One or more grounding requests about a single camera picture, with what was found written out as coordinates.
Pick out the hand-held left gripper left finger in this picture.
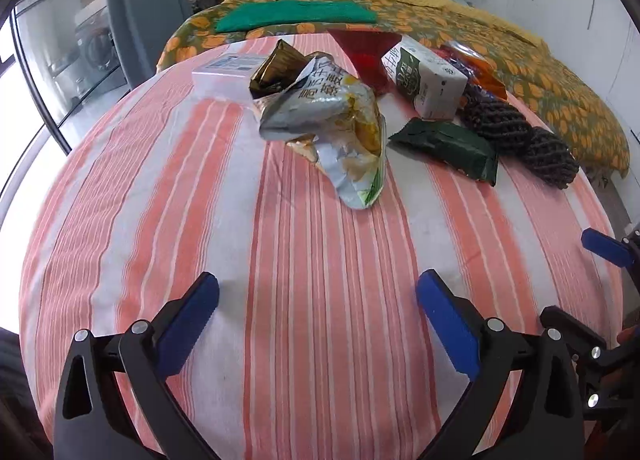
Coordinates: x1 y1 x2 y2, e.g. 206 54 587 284
52 271 221 460

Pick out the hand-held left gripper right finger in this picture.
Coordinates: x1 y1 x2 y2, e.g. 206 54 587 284
416 269 588 460

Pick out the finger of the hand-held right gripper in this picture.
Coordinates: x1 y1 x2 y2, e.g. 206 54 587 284
540 305 640 421
581 227 640 268

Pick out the black foam fruit net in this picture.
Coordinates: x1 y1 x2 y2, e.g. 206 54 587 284
520 127 581 189
457 85 533 156

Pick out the dark green packet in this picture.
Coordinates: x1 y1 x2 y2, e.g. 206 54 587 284
387 117 500 187

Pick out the orange snack bag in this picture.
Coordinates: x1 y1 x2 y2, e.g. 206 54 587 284
435 40 508 101

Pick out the white green milk carton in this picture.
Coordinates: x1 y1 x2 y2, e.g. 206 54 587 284
380 35 469 121

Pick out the silver snack bag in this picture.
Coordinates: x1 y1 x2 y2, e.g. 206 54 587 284
257 52 388 211

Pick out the clear plastic box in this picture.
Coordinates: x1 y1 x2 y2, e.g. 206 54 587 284
191 52 268 101

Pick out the olive gold wrapper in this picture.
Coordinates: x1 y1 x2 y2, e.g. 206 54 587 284
249 39 313 101

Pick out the red plastic bag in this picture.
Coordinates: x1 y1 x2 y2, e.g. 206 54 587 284
327 29 406 96

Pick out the orange striped tablecloth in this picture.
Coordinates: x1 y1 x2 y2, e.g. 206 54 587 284
17 32 626 460

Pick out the green orange floral quilt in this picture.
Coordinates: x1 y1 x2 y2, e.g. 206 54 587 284
156 0 631 178

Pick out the grey washing machine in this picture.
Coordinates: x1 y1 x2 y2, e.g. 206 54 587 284
75 5 118 73

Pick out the folded green cloth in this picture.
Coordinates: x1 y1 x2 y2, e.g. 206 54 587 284
215 0 378 33

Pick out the black window frame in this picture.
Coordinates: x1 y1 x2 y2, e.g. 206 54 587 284
10 0 126 151

